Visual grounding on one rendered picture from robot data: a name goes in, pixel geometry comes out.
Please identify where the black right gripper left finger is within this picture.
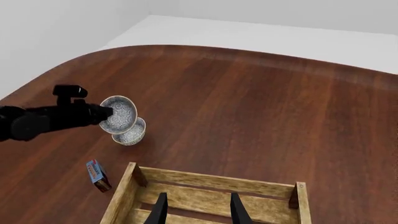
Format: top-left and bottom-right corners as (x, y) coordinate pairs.
(143, 192), (169, 224)

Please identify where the wooden slat tray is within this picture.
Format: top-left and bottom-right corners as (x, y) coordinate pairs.
(98, 161), (313, 224)

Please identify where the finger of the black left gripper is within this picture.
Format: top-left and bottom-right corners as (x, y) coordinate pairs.
(99, 105), (114, 123)

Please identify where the blue patterned shallow bowl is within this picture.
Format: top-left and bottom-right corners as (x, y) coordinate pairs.
(98, 95), (139, 136)

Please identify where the blue and red food box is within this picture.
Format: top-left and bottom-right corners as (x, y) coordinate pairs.
(86, 159), (113, 194)

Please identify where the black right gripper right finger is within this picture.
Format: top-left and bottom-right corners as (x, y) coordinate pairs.
(230, 192), (262, 224)

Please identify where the blue patterned deep bowl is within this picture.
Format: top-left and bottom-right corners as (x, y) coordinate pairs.
(111, 116), (147, 147)

